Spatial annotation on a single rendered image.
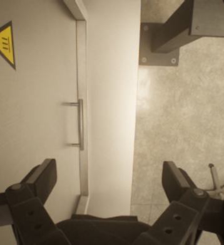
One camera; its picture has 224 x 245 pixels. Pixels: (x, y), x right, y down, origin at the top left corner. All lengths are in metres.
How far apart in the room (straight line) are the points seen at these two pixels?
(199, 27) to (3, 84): 0.46
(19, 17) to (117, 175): 0.59
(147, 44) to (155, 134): 0.70
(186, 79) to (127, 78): 0.95
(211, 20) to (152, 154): 1.21
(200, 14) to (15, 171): 0.52
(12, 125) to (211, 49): 1.49
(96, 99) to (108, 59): 0.14
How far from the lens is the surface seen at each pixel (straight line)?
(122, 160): 0.67
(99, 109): 0.62
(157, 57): 1.43
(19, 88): 0.26
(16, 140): 0.25
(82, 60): 0.58
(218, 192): 1.86
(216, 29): 0.56
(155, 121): 1.48
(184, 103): 1.52
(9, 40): 0.25
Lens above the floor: 1.40
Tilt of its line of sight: 76 degrees down
